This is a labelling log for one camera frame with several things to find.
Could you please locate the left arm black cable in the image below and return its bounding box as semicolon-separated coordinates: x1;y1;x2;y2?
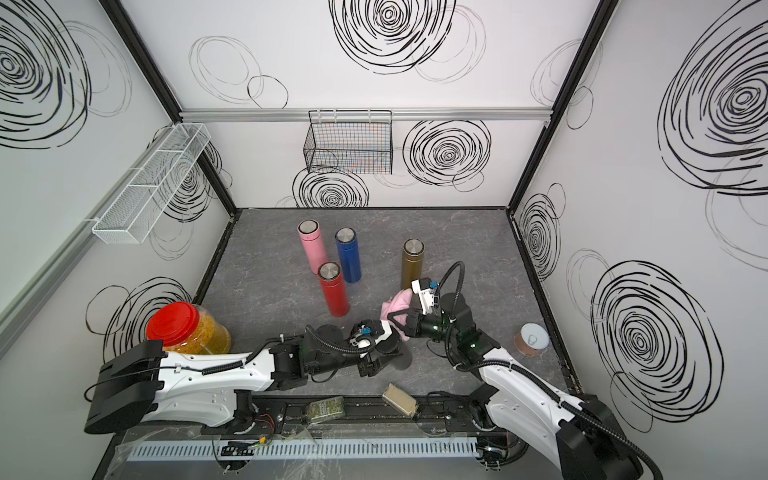
304;325;376;356

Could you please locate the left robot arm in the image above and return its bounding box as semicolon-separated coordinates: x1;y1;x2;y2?
84;320;411;435

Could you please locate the white lid can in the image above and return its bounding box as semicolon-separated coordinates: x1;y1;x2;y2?
514;323;551;357

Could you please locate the red lid snack jar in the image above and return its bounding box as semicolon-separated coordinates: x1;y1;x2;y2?
145;302;232;355

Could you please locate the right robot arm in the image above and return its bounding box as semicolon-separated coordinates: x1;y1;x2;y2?
391;278;643;479

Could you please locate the green scouring pad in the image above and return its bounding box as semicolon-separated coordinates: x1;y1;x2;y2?
305;396;346;425

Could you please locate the red thermos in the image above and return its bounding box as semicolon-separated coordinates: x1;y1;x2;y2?
317;261;350;318

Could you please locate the black thermos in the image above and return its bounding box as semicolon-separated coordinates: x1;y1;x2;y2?
379;334;412;371

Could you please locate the pink thermos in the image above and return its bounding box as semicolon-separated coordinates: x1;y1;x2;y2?
297;219;329;275

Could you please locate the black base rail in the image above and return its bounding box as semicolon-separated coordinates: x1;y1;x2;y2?
131;391;506;438

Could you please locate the white cable duct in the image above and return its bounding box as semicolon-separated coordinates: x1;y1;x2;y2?
127;437;479;462

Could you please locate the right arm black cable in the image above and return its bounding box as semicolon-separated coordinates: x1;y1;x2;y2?
434;260;664;480

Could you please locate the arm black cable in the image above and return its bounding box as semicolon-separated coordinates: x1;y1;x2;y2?
434;260;664;480
304;325;376;356

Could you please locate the black wire basket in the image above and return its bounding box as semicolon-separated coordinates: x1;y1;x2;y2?
302;109;394;175

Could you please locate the gold thermos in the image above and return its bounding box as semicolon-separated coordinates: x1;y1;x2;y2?
400;238;425;290

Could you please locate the beige sponge block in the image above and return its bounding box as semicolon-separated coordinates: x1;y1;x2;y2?
381;384;419;418

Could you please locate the pink microfiber cloth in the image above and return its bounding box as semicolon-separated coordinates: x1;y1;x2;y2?
380;289;413;342

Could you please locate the blue thermos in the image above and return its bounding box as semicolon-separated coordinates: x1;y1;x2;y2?
335;227;362;283

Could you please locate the white wire shelf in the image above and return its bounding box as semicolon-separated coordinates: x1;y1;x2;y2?
92;123;211;244

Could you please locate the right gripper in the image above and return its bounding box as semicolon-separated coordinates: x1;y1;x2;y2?
388;307;460;346

